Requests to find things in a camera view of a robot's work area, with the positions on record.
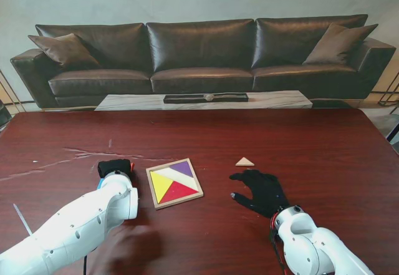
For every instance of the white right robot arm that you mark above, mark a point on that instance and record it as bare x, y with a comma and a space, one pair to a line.
311, 244

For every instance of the small glass ball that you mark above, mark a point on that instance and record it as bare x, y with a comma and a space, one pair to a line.
209, 97

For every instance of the thin metal side table frame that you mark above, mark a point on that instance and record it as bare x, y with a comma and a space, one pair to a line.
12, 95
388, 93

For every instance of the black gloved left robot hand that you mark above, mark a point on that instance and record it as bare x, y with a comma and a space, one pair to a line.
113, 166

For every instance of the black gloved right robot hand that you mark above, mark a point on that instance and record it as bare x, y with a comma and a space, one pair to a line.
265, 194

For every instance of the grey marble coffee table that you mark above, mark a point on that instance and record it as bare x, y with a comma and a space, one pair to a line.
131, 102

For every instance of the black chair edge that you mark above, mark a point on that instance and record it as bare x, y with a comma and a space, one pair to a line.
3, 116

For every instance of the dark brown leather sofa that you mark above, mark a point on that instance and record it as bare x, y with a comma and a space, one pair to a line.
199, 53

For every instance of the square wooden puzzle tray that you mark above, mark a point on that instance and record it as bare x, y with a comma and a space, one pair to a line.
156, 200

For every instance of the large red tangram triangle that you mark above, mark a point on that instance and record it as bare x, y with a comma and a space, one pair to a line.
180, 191

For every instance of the brown throw pillow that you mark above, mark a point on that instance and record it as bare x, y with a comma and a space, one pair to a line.
339, 45
65, 50

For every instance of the small natural wood triangle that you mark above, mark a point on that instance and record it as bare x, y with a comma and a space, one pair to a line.
244, 162

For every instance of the purple tangram triangle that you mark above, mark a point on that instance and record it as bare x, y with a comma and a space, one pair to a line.
182, 169

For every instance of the blue tangram triangle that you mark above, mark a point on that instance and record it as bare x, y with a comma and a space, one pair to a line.
99, 184

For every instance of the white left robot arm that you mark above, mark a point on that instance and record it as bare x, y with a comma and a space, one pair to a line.
71, 228

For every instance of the large yellow tangram triangle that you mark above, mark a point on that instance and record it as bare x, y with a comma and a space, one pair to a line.
160, 186

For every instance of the long black decorative tray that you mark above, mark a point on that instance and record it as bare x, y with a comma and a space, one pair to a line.
184, 99

